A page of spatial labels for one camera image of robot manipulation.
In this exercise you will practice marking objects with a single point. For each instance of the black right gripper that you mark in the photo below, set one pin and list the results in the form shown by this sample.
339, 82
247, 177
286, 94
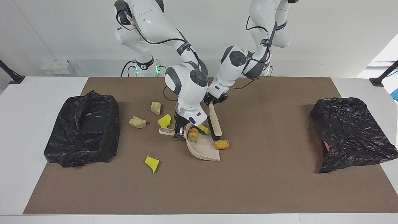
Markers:
182, 123

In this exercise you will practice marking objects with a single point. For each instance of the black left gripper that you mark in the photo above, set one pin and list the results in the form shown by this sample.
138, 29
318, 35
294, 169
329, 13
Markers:
217, 98

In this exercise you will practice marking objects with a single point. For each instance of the orange striped bread piece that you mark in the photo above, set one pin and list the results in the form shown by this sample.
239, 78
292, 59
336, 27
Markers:
193, 135

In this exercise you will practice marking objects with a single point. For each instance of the beige brush with black bristles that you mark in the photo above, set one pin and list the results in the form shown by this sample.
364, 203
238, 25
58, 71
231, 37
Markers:
215, 119

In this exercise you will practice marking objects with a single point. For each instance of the yellow sponge chunk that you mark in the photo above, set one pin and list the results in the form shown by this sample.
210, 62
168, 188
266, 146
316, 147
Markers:
164, 121

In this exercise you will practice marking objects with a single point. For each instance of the notched yellow sponge piece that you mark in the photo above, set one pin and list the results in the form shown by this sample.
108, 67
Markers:
203, 129

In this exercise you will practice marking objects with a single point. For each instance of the beige plastic dustpan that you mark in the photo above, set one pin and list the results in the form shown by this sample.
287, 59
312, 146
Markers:
205, 151

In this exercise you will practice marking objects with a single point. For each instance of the small beige rock chunk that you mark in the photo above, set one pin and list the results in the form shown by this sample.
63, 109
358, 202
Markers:
155, 108

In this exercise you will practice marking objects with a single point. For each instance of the yellow sponge wedge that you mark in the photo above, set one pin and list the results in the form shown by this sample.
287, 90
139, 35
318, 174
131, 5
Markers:
151, 163

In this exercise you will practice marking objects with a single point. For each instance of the brown bread roll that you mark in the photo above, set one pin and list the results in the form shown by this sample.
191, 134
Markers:
221, 144

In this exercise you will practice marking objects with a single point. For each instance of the elongated beige rock chunk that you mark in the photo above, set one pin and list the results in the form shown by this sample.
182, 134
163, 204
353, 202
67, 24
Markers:
137, 122

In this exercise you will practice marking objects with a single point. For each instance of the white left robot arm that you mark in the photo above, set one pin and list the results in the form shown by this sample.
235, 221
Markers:
236, 59

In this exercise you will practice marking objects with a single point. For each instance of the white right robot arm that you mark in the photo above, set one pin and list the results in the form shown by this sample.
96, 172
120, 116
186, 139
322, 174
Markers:
186, 84

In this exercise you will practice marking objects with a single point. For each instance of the open black bag bin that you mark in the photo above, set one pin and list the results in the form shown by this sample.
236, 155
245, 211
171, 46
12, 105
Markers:
80, 133

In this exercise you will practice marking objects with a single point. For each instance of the crumpled black bag bin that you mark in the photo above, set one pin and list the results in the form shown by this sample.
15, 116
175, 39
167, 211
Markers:
351, 130

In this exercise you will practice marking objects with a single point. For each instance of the brown table mat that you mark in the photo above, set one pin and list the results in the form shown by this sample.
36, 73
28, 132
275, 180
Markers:
199, 193

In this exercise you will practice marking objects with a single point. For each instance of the pink plastic container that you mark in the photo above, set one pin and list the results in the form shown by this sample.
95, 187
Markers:
325, 145

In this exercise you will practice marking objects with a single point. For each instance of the white boxes with yellow labels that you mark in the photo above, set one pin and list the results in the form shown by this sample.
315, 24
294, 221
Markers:
56, 67

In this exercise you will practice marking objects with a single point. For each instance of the black clamp stand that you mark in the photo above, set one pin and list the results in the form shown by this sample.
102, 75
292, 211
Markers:
14, 77
381, 79

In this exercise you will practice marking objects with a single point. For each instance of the blue object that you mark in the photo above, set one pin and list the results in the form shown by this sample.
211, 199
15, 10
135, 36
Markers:
395, 95

